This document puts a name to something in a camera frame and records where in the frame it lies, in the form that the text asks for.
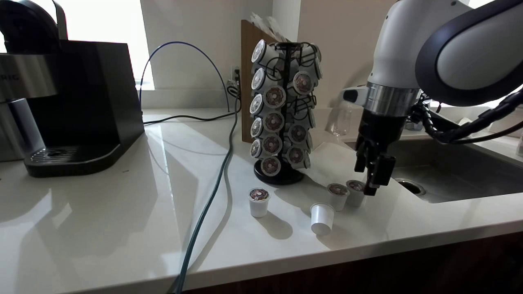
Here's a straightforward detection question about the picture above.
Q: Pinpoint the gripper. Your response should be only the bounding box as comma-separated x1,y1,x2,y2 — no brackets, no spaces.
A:
354,107,410,196

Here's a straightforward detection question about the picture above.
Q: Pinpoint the black metal capsule holder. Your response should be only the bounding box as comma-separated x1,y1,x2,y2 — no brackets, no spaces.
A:
249,39,323,186

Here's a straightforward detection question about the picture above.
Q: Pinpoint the black coffee machine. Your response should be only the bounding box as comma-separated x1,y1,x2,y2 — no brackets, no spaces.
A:
0,0,146,178

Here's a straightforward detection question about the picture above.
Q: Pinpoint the clear glass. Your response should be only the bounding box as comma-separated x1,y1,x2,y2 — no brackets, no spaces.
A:
330,101,355,138

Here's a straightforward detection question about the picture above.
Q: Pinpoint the sink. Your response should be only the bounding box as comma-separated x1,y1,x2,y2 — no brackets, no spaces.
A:
342,130,523,204

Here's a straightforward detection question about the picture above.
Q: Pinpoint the wooden box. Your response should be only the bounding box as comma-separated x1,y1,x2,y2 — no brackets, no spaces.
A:
241,19,283,144

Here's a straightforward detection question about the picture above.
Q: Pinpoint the bundle of paper packets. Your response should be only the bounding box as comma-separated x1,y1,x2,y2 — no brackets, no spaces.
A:
249,12,291,44

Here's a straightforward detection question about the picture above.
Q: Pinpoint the window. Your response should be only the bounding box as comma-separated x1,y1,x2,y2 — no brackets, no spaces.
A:
0,0,155,91

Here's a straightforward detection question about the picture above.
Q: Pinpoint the green cable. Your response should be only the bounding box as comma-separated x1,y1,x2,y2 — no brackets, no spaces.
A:
175,93,240,294

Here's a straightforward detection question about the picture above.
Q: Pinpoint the black cable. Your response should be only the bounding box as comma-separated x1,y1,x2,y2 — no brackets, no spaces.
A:
143,85,242,125

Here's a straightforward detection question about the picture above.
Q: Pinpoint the blue cable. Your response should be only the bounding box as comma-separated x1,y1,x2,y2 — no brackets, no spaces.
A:
139,40,232,113

